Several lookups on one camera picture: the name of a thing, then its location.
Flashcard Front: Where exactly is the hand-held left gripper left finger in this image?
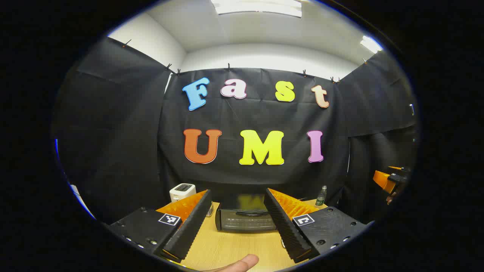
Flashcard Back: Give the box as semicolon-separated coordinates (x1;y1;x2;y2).
107;189;213;263

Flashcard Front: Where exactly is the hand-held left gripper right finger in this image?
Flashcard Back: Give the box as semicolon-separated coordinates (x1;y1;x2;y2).
264;187;374;264

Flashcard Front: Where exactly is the black electric oven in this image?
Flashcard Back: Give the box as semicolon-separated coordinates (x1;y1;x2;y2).
215;193;278;232

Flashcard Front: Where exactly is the white toaster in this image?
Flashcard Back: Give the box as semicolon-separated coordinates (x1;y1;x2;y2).
169;183;197;203

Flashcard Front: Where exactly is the clear plastic water bottle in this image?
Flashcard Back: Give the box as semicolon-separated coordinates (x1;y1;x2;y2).
315;185;328;207

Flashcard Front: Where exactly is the small ceiling light panel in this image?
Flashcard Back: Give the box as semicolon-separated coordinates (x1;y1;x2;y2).
359;35;383;54

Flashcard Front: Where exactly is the long ceiling light panel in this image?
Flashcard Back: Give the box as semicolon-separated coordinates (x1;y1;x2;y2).
210;0;303;18

